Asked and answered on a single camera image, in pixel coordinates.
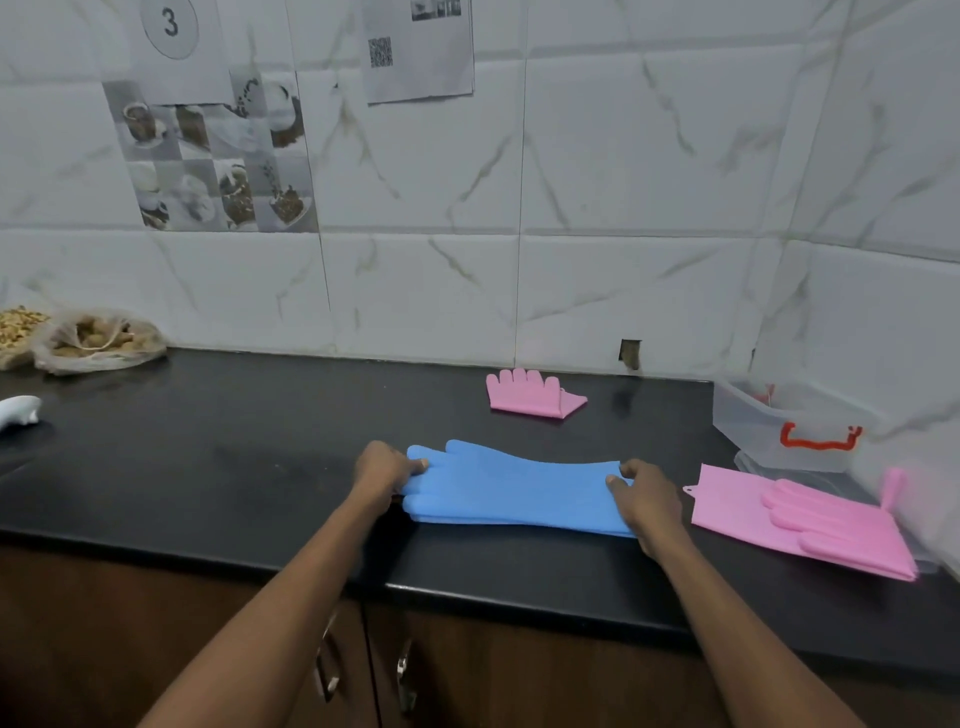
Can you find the person's left hand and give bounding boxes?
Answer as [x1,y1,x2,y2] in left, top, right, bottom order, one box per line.
[352,440,430,519]

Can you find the person's right hand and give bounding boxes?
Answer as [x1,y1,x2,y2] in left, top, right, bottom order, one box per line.
[605,458,695,565]

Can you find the pink silicone glove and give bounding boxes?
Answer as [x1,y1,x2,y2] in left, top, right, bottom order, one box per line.
[485,367,589,420]
[682,463,920,583]

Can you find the clear plastic box red handles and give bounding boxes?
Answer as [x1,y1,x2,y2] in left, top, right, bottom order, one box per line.
[712,378,879,474]

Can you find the person's left forearm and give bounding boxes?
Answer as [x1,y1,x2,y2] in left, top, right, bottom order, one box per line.
[138,491,391,728]

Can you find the person's right forearm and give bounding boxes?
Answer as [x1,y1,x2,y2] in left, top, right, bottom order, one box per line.
[644,533,868,728]

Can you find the clear plastic lid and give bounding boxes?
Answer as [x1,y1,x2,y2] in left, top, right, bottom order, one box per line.
[733,449,943,575]

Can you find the brown wooden cabinet door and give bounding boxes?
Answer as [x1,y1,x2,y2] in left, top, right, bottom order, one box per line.
[0,543,367,728]
[365,599,960,728]

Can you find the plastic bag of snacks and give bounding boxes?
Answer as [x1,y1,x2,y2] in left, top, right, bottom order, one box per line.
[33,308,168,376]

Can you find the small white object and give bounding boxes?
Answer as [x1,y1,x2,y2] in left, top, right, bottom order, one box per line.
[0,395,44,434]

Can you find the tray of nuts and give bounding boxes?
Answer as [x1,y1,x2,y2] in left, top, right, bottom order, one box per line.
[0,305,52,373]

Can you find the paper sheet with square code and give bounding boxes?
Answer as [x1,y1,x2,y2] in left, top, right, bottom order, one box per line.
[361,0,476,105]

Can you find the paper sheet with circle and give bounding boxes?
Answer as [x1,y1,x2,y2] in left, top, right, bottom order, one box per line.
[131,0,234,106]

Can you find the metal cabinet handle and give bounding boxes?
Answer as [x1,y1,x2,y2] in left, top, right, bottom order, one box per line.
[395,637,418,715]
[314,614,343,703]

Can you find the coffee print wall tile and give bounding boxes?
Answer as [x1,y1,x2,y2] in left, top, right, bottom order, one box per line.
[101,65,320,234]

